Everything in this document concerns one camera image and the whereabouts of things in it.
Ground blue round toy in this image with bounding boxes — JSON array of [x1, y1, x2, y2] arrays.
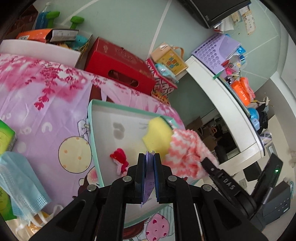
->
[[247, 108, 260, 130]]

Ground orange carton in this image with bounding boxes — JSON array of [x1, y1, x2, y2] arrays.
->
[[16, 29, 53, 43]]

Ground white curved desk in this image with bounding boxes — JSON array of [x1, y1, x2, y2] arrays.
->
[[185, 56, 265, 172]]

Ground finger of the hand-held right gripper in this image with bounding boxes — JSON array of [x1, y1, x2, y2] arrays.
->
[[201, 159, 222, 180]]

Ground red gift box with cutout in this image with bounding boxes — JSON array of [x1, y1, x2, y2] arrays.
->
[[84, 37, 156, 95]]

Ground brown cardboard box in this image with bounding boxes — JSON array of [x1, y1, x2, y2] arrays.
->
[[186, 116, 208, 139]]

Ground grey plastic device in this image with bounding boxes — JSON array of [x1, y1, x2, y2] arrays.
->
[[261, 181, 292, 232]]

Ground pink white fluffy towel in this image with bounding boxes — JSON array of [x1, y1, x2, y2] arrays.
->
[[162, 128, 219, 180]]

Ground pink cartoon printed bed sheet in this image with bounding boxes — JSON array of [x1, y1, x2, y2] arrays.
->
[[0, 53, 185, 241]]

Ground purple card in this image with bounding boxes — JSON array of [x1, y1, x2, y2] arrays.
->
[[141, 151, 156, 205]]

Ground blue liquid bottle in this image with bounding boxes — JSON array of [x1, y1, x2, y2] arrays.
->
[[38, 2, 52, 29]]

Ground green tissue packet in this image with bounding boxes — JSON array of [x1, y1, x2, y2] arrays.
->
[[0, 185, 18, 221], [0, 119, 18, 155]]

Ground green dumbbell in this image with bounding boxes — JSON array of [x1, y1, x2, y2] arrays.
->
[[69, 16, 85, 30], [45, 11, 61, 29]]

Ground yellow green sponge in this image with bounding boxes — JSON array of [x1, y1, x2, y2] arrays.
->
[[142, 116, 174, 160]]

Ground orange packets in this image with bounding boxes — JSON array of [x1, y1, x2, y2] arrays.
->
[[230, 77, 256, 107]]

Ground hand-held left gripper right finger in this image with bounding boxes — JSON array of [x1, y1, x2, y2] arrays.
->
[[153, 153, 267, 241]]

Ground wet wipes pack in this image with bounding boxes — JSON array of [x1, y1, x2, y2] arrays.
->
[[155, 63, 179, 82]]

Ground white shallow box teal rim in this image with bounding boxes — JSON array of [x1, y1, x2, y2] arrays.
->
[[87, 99, 185, 229]]

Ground beige carry case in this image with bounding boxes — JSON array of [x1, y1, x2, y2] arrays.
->
[[150, 42, 188, 76]]

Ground teal plastic item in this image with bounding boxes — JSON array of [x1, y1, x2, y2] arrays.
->
[[74, 35, 89, 50]]

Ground red white patterned box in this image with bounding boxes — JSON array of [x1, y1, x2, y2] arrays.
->
[[146, 58, 179, 98]]

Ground white open storage box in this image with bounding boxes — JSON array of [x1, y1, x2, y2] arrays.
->
[[0, 35, 93, 69]]

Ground colourful small toys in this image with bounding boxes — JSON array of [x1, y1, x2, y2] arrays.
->
[[222, 53, 245, 81]]

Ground purple plastic basket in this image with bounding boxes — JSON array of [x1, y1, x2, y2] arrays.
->
[[191, 33, 242, 75]]

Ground blue face mask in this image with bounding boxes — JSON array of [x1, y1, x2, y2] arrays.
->
[[11, 192, 52, 220], [0, 151, 63, 226]]

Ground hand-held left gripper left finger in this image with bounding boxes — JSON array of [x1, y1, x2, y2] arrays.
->
[[29, 153, 148, 241]]

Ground wall calendar sheets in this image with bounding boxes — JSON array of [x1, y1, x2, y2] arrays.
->
[[229, 6, 257, 35]]

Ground silver grey carton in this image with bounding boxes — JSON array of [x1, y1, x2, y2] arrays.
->
[[50, 29, 79, 43]]

